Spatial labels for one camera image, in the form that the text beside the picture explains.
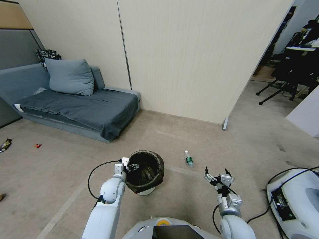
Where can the white robot front shell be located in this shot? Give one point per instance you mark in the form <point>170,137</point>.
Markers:
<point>172,230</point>

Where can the grey pillow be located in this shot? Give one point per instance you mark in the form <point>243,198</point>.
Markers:
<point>71,77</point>

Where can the white desk top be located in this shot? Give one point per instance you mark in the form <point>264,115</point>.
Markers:
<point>300,48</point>

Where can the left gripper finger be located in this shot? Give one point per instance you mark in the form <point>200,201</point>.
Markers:
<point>134,166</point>

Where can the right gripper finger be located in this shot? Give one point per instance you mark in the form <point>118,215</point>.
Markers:
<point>228,172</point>
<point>208,177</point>

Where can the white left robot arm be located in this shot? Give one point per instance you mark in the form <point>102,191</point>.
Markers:
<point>104,219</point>

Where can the clear plastic bottle green label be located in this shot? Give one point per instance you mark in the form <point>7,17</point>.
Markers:
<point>189,160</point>

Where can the dark shiny snack wrapper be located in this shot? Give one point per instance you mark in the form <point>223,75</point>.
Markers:
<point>5,145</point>

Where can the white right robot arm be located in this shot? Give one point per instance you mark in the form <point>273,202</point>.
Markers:
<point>234,224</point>

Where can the black office chair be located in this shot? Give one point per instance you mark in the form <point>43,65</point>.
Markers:
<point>291,72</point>

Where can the small red wrapper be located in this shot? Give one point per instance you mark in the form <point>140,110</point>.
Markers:
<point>38,146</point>

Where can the black bin liner bag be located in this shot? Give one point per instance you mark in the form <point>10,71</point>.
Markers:
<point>152,181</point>

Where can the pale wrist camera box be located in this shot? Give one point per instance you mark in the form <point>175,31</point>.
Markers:
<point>226,180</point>
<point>124,160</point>

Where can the white round trash bin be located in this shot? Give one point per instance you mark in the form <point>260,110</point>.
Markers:
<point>145,191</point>

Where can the white machine base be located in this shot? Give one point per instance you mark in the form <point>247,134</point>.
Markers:
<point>299,199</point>

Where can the clear plastic wrapper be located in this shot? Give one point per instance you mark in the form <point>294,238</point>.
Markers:
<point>39,90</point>

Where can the cardboard box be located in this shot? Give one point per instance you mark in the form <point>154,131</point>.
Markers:
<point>264,71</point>

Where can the grey metal partition foot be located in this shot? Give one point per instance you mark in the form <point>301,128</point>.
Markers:
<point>225,124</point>

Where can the dark grey sofa blanket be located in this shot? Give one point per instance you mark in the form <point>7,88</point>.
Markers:
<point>82,107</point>

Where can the grey sofa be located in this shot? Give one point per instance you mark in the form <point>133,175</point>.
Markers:
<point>22,79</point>

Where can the white cabinet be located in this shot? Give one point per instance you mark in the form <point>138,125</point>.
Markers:
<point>307,112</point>

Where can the black white patterned pillow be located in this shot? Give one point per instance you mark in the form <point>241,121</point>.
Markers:
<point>48,54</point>

